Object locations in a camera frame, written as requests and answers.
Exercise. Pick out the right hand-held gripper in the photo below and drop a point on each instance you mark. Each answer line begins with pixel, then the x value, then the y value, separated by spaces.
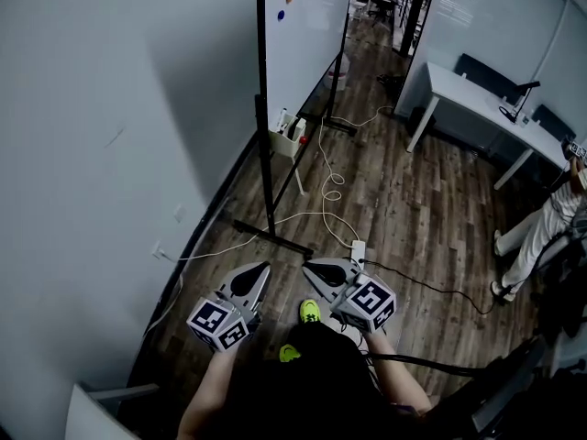
pixel 367 300

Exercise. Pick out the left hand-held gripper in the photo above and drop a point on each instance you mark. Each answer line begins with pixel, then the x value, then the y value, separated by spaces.
pixel 215 323

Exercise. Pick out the black-framed rolling whiteboard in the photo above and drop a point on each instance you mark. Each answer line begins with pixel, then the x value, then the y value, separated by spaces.
pixel 307 39

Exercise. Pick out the person's right forearm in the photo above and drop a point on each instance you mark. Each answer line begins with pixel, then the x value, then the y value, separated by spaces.
pixel 394 374

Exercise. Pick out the person's left forearm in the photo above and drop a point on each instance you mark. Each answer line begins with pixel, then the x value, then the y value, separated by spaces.
pixel 206 392

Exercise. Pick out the black object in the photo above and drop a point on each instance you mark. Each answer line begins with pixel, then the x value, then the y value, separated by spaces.
pixel 293 126

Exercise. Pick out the white power strip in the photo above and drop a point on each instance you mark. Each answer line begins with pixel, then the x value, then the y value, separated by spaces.
pixel 358 249

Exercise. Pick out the person's right green shoe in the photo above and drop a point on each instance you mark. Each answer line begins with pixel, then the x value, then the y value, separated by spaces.
pixel 309 312

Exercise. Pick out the person's green shoe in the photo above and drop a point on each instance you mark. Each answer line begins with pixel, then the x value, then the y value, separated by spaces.
pixel 289 353
pixel 309 312

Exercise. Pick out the person's left green shoe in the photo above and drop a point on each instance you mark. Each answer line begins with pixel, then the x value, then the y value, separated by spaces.
pixel 289 353

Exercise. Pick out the white slanted support leg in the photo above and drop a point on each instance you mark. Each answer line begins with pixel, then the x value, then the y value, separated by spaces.
pixel 299 177

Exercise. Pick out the person's black clothing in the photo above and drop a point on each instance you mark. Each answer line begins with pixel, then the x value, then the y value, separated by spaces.
pixel 312 397

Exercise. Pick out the white marker caddy box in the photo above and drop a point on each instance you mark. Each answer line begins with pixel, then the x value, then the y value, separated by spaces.
pixel 285 146

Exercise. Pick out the white marker pen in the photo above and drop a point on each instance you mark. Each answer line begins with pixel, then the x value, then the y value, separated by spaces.
pixel 280 118

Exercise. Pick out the white bucket with red label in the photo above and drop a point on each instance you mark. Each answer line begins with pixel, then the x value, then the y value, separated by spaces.
pixel 337 73

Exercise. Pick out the small white table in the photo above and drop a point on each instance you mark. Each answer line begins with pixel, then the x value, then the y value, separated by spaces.
pixel 91 417

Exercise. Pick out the white office desk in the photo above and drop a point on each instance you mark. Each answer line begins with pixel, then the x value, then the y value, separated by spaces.
pixel 463 94

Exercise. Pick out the grey office chair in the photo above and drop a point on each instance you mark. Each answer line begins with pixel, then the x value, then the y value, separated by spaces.
pixel 557 248

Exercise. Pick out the dark desk partition panel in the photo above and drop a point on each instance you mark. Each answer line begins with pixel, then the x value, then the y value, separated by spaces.
pixel 552 123
pixel 486 78

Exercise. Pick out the black pillar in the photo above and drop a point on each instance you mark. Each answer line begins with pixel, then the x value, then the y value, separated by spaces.
pixel 411 25

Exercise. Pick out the black desk lamp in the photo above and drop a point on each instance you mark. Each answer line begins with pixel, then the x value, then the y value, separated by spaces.
pixel 525 95

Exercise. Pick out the white wall plug socket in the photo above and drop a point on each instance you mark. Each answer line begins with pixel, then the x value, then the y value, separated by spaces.
pixel 158 249

